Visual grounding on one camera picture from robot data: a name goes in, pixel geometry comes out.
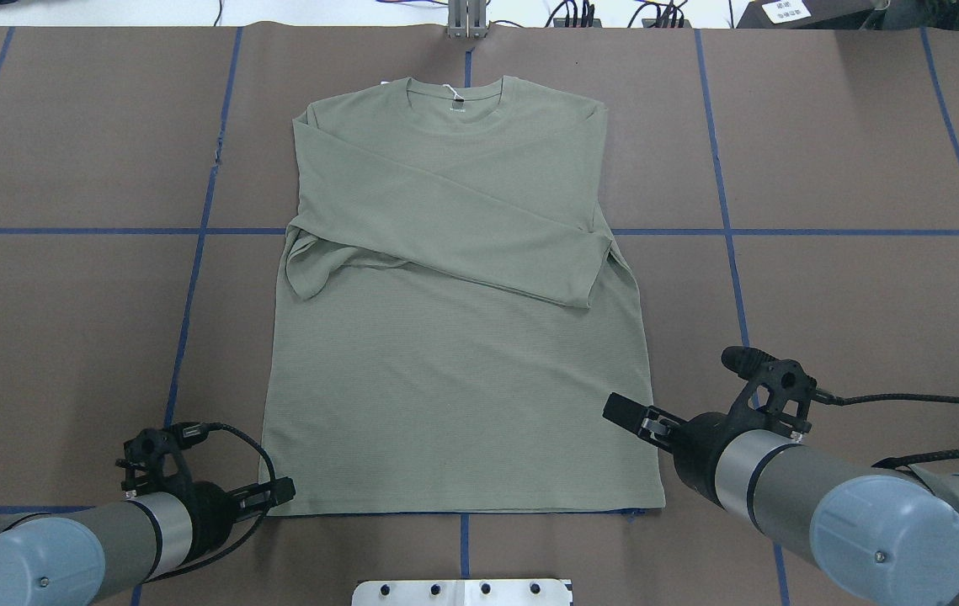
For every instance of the black box white label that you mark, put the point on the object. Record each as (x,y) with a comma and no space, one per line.
(825,15)

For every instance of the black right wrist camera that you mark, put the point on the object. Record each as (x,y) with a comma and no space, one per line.
(777,395)

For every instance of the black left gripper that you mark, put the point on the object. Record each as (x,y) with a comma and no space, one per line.
(212,507)

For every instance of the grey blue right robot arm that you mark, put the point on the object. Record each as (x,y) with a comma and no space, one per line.
(887,536)

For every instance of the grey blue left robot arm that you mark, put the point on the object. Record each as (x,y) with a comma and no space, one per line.
(83,557)

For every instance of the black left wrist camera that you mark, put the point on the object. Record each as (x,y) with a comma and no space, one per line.
(153,460)

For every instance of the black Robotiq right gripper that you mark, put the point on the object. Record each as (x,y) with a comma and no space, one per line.
(695,445)

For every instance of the aluminium frame post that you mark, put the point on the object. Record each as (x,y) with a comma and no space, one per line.
(467,19)

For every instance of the white string hang tag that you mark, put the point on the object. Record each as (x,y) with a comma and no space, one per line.
(455,95)

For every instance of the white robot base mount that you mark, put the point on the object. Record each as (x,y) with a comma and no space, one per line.
(505,591)

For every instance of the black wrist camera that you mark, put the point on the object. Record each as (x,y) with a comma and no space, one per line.
(153,460)
(777,395)

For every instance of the olive green long-sleeve shirt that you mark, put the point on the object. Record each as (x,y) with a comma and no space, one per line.
(452,310)

